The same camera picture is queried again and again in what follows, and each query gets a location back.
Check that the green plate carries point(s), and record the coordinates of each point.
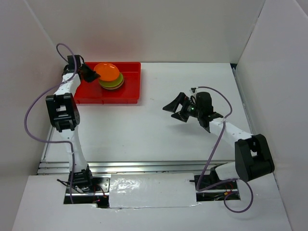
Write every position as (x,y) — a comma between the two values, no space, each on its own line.
(112,84)

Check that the white foil cover plate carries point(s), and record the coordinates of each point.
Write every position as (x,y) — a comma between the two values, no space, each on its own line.
(152,190)

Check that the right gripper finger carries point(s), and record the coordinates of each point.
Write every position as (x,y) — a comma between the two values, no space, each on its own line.
(179,100)
(182,115)

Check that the red plastic bin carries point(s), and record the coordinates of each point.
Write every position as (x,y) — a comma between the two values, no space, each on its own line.
(128,93)

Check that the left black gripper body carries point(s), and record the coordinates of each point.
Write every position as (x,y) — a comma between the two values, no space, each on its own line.
(85,72)

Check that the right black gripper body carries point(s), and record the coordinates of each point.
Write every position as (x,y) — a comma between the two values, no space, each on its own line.
(193,109)

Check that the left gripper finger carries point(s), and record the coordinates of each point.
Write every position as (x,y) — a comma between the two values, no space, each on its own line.
(90,77)
(88,70)

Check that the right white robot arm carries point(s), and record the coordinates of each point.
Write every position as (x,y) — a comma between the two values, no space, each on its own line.
(253,158)

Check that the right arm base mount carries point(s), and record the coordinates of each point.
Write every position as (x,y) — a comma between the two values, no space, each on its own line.
(218,192)

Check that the orange plate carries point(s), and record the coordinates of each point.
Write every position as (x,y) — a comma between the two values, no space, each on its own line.
(107,71)
(113,88)

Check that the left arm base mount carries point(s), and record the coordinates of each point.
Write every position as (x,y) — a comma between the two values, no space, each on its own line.
(97,193)

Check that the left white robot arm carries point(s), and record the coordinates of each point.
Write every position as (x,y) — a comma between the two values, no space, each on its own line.
(65,118)

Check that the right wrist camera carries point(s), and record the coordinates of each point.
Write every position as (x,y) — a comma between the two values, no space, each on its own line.
(193,92)

